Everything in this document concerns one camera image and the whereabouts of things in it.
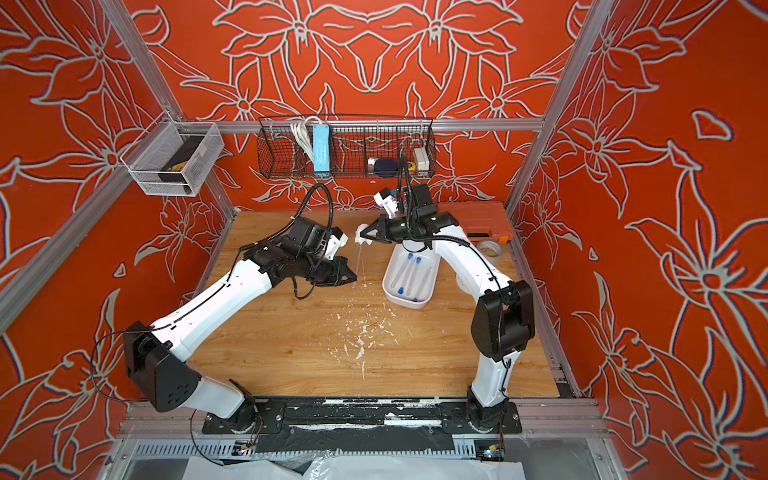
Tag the dark round object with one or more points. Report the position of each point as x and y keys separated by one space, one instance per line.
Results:
x=386 y=168

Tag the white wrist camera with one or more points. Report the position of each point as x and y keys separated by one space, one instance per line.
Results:
x=337 y=240
x=387 y=199

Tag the white wipe tissue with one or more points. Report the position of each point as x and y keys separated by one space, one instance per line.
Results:
x=360 y=238

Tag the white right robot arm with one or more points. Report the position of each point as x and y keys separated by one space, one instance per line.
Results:
x=503 y=321

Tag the light blue box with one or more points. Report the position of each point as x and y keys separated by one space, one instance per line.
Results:
x=321 y=150

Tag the orange tool case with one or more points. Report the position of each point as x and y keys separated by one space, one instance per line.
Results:
x=481 y=219

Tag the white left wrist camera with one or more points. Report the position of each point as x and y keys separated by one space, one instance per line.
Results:
x=337 y=240

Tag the white plastic tray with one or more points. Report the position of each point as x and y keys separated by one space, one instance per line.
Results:
x=429 y=258

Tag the clear tape roll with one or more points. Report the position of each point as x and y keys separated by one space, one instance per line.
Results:
x=491 y=250

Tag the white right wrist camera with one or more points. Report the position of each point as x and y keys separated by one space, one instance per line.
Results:
x=387 y=199

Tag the test tube blue cap pair-right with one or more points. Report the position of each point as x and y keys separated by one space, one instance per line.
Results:
x=359 y=267

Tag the white small box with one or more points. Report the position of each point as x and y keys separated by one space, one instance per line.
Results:
x=422 y=161

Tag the black yellow item in box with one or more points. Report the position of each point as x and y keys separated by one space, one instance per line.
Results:
x=171 y=171

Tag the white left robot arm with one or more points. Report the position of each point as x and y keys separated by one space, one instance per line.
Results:
x=156 y=355

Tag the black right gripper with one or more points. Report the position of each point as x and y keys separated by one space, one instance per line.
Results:
x=386 y=232

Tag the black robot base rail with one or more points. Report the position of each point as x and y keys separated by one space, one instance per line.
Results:
x=370 y=425

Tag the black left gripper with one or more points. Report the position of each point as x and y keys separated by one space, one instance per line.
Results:
x=338 y=279

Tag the black wire basket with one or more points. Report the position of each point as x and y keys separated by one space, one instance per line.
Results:
x=285 y=144

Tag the clear acrylic wall box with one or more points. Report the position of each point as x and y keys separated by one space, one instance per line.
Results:
x=169 y=158

